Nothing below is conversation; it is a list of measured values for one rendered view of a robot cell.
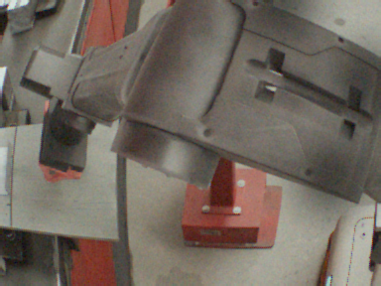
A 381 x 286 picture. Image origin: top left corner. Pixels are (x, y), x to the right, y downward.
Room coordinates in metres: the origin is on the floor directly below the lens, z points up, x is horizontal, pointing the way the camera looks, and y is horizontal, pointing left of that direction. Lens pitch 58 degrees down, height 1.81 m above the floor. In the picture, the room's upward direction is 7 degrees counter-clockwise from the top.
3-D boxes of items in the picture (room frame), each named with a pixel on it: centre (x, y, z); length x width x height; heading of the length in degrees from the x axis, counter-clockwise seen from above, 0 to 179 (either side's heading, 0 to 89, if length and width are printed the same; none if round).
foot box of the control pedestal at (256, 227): (0.89, -0.09, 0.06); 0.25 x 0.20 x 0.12; 77
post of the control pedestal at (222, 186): (0.89, -0.06, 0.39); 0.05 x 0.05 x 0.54; 77
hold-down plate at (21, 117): (0.53, 0.31, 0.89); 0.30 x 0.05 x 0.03; 175
